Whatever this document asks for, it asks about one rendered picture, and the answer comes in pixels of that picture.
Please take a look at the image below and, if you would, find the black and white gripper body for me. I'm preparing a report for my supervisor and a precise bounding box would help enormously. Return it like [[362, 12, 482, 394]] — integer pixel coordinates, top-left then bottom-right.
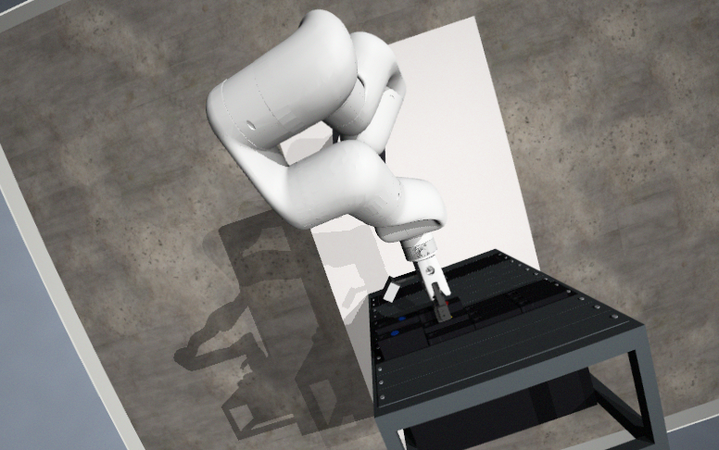
[[406, 248, 450, 301]]

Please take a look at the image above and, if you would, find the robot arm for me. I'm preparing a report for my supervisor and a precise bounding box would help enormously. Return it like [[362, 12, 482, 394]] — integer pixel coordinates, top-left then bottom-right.
[[206, 9, 448, 259]]

